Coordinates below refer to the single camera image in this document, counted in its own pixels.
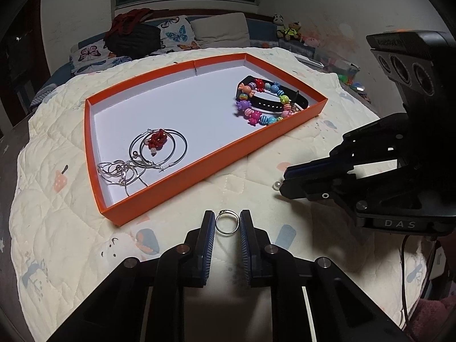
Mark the grey star mat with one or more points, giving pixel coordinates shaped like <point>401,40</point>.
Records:
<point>3,199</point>

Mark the pearl stud earring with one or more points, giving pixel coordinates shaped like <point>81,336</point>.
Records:
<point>276,185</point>

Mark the pink plush toy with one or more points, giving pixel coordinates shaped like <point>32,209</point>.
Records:
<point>312,41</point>

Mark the black quilted bag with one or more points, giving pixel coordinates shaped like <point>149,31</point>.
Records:
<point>135,42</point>

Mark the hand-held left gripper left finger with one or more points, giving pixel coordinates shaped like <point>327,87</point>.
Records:
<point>208,245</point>

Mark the cream quilted blanket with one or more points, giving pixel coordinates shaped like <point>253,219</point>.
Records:
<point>57,149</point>

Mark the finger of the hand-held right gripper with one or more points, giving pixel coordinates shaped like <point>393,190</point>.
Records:
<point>363,142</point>
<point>313,190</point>

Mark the panda plush toy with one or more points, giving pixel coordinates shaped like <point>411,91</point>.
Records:
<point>278,19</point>

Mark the butterfly print pillow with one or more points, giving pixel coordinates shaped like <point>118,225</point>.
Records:
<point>92,55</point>
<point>178,34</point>

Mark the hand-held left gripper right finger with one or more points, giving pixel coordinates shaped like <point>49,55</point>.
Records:
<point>245,245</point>

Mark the red cloth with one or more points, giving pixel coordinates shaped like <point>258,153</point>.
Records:
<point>128,19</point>

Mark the green toy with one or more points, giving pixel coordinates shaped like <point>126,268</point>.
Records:
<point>345,77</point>

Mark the red bead earring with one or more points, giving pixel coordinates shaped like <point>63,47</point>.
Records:
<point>157,139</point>

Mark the orange cardboard tray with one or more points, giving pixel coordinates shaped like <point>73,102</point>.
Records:
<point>185,99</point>

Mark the bear plush yellow vest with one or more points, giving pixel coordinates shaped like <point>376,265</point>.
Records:
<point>292,31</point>

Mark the pink fluffy cloth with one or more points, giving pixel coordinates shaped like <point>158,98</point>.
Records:
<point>434,320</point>

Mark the clear storage box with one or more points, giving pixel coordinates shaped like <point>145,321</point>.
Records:
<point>338,64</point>

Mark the dark wooden door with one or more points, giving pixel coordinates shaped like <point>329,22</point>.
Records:
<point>21,53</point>

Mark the grey pillow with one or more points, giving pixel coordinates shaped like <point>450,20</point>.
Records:
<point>221,30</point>

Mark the black smart watch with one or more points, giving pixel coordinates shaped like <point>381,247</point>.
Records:
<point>257,105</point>

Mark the grey knitted throw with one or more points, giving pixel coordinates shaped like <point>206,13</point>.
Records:
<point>44,96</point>

